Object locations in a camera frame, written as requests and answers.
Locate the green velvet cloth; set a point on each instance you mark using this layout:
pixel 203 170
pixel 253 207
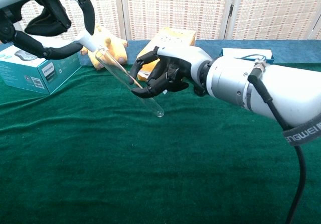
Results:
pixel 150 158

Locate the teal lint roller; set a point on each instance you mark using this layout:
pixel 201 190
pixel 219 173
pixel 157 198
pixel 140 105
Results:
pixel 240 52

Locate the blue table cover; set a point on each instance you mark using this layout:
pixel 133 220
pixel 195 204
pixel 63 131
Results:
pixel 296 53

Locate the teal speaker product box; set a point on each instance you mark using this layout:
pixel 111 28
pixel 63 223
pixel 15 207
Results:
pixel 50 75

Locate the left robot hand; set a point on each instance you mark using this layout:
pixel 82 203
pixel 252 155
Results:
pixel 47 20

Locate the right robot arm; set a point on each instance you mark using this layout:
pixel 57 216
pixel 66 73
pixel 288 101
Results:
pixel 288 91

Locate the yellow cat tissue pack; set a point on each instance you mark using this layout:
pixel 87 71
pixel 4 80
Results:
pixel 178 37

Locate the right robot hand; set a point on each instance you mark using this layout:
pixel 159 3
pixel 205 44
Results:
pixel 180 60

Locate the yellow plush toy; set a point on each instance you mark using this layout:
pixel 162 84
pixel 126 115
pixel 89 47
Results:
pixel 116 48

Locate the clear glass tube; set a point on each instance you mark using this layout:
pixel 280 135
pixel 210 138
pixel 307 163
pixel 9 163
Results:
pixel 118 70

